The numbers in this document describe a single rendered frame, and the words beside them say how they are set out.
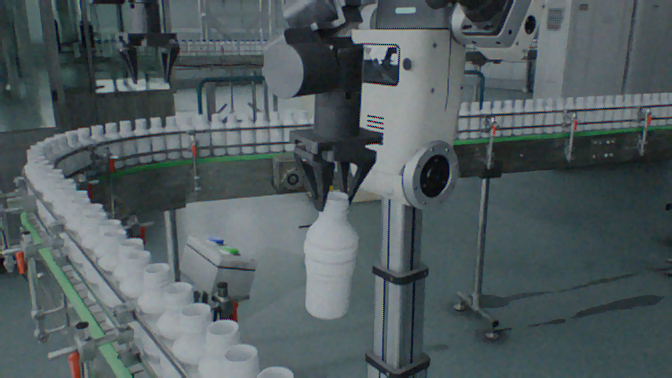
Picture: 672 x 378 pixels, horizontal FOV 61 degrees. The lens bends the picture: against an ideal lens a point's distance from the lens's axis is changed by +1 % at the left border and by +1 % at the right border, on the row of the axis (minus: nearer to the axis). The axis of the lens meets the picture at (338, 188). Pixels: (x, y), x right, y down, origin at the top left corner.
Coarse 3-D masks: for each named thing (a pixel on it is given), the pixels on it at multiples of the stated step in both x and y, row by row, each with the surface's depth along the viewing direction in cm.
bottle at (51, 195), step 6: (48, 180) 130; (54, 180) 130; (48, 186) 130; (54, 186) 130; (48, 192) 131; (54, 192) 130; (48, 198) 130; (54, 198) 130; (48, 204) 130; (48, 216) 131; (48, 222) 132
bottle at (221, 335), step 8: (224, 320) 66; (208, 328) 65; (216, 328) 66; (224, 328) 67; (232, 328) 66; (208, 336) 64; (216, 336) 63; (224, 336) 63; (232, 336) 64; (208, 344) 64; (216, 344) 63; (224, 344) 63; (232, 344) 64; (240, 344) 65; (208, 352) 64; (216, 352) 63; (208, 360) 64; (216, 360) 64; (200, 368) 65; (208, 368) 64; (216, 368) 64; (200, 376) 65; (208, 376) 64; (216, 376) 63
